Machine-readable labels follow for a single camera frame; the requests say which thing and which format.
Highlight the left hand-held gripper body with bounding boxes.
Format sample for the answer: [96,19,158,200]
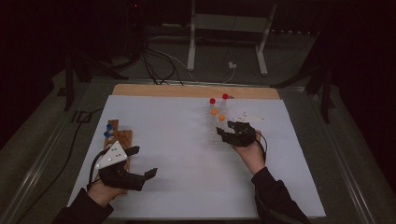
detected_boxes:
[94,140,148,192]

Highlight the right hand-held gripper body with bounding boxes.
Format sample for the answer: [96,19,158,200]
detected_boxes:
[222,111,268,148]

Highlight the clear plastic test tube rack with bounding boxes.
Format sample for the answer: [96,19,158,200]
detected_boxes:
[206,105,234,147]

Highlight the wooden test tube rack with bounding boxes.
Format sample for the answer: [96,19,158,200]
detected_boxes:
[98,119,134,196]

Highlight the person's right hand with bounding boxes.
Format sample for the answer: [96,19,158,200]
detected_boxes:
[231,132,266,175]

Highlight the person's left hand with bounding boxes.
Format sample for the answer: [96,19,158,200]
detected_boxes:
[87,177,128,208]

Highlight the white table mat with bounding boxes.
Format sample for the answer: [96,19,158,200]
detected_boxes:
[66,94,327,220]

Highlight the black tripod stand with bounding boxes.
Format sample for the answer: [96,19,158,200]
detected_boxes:
[270,57,337,124]

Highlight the white metal stand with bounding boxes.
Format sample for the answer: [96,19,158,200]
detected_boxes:
[186,0,278,77]

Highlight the right hand-held gripper cable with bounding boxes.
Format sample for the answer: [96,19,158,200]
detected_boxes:
[255,130,269,165]

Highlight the hand-held gripper cable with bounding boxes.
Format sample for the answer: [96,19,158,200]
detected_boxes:
[87,148,109,191]
[255,130,269,165]

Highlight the left hand-held gripper cable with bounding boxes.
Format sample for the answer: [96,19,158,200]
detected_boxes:
[87,148,109,191]

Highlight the black floor cable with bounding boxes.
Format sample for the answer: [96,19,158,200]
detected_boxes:
[14,106,105,224]

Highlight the black floor bracket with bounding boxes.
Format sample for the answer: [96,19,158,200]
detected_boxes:
[71,109,93,124]

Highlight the white cable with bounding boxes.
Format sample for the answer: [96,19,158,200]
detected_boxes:
[146,35,236,85]

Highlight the metal floor rail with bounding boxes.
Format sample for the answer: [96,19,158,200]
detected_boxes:
[309,91,379,224]
[0,116,74,224]

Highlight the bundle of black cables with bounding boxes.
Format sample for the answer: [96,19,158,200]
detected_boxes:
[140,38,185,86]

